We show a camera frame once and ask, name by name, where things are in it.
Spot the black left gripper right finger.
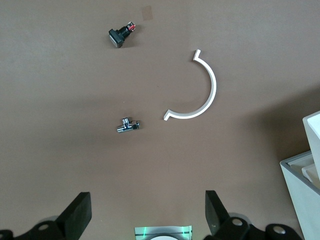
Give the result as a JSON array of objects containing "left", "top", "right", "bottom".
[{"left": 205, "top": 191, "right": 303, "bottom": 240}]

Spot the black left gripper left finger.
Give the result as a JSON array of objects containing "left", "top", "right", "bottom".
[{"left": 0, "top": 191, "right": 92, "bottom": 240}]

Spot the white plastic drawer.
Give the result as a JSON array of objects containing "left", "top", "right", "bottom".
[
  {"left": 301, "top": 164, "right": 320, "bottom": 185},
  {"left": 301, "top": 109, "right": 320, "bottom": 153}
]

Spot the white drawer cabinet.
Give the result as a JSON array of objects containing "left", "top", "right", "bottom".
[{"left": 279, "top": 149, "right": 320, "bottom": 240}]

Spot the small chrome valve fitting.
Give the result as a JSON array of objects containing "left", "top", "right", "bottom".
[{"left": 116, "top": 116, "right": 141, "bottom": 134}]

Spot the white semicircular clamp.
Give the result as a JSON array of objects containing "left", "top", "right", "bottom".
[{"left": 161, "top": 49, "right": 217, "bottom": 122}]

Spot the brown tape patch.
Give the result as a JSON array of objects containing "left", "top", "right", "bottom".
[{"left": 141, "top": 6, "right": 154, "bottom": 21}]

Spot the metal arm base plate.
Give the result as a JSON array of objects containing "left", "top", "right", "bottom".
[{"left": 134, "top": 225, "right": 194, "bottom": 240}]

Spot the black square push switch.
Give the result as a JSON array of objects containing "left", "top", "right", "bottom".
[{"left": 108, "top": 21, "right": 137, "bottom": 50}]

